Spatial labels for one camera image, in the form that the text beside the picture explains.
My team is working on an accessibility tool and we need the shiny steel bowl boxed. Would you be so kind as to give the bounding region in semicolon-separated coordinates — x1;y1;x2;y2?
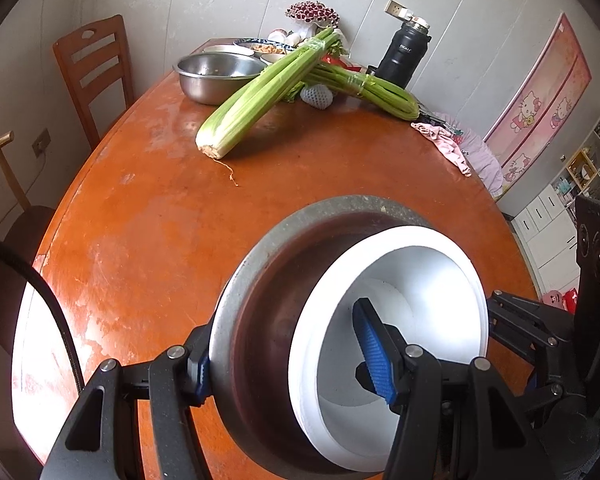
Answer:
207;195;488;478

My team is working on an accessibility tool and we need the dried flower bouquet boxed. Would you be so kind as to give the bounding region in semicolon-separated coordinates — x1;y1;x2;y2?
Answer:
285;1;340;27

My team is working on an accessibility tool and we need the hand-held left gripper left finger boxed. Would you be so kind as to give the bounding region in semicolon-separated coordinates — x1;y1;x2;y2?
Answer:
40;324;216;480

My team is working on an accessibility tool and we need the red instant noodle bowl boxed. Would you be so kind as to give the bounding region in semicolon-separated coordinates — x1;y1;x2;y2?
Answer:
287;226;490;473

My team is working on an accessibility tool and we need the black thermos bottle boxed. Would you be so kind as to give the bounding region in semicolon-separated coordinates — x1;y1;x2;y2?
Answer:
375;17;432;88

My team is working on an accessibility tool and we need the fruit in foam net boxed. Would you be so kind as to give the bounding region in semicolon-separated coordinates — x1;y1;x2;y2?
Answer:
300;84;333;109

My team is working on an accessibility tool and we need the white shelf cabinet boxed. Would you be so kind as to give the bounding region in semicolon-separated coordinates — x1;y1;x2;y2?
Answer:
510;100;600;296

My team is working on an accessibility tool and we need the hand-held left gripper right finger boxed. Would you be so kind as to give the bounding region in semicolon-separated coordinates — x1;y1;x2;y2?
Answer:
352;297;546;480

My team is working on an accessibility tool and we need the pink cloth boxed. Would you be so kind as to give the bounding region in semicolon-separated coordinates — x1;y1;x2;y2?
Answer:
411;121;473;177

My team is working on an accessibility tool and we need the pink cartoon cat wardrobe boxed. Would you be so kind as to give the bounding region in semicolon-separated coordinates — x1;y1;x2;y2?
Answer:
482;10;593;196

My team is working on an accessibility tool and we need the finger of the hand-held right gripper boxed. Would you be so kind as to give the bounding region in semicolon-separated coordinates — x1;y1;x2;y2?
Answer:
525;360;600;426
486;290;581;361

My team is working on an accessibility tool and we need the white bowl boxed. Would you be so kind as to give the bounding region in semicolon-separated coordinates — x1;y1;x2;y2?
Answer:
202;44;253;56

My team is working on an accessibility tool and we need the thick celery bunch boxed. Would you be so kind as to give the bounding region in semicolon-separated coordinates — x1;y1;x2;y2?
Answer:
196;27;343;160

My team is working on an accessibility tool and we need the pink child chair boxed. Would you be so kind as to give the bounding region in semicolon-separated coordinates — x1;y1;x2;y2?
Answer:
542;287;578;313

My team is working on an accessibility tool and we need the large steel basin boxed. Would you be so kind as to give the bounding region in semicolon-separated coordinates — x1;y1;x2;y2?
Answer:
174;52;268;106

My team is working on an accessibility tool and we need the red-brown wooden chair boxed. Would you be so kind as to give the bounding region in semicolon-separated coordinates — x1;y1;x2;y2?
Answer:
52;14;136;151

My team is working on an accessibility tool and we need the purple garment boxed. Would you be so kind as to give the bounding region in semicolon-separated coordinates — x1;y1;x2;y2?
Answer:
450;127;505;196

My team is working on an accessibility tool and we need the grey wall socket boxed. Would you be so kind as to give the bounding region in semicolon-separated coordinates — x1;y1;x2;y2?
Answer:
31;128;52;158

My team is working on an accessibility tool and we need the thin celery bunch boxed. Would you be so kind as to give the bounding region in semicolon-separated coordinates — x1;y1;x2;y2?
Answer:
305;57;421;122

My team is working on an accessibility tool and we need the light wooden armchair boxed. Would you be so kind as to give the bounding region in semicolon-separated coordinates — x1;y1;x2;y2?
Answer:
0;131;56;356

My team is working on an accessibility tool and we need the blue patterned dish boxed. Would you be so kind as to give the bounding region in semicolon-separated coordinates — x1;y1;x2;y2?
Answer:
232;37;296;56

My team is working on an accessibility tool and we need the black cable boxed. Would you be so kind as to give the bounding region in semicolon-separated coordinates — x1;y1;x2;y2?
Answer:
0;230;86;396

